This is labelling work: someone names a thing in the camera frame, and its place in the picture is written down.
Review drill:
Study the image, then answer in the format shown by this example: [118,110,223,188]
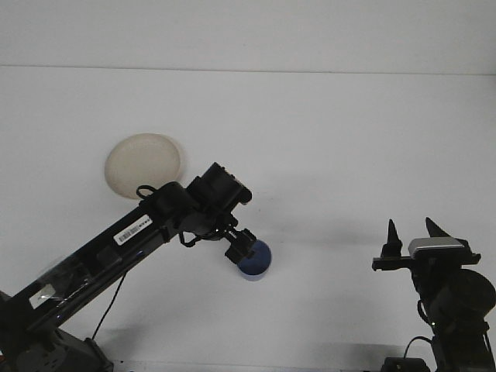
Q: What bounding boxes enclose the pale blue cup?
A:
[236,239,274,281]

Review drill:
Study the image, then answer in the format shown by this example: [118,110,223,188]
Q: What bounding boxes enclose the pale round plate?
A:
[104,133,182,201]

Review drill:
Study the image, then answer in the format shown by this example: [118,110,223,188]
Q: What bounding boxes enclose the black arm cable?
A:
[91,184,199,339]
[402,300,433,360]

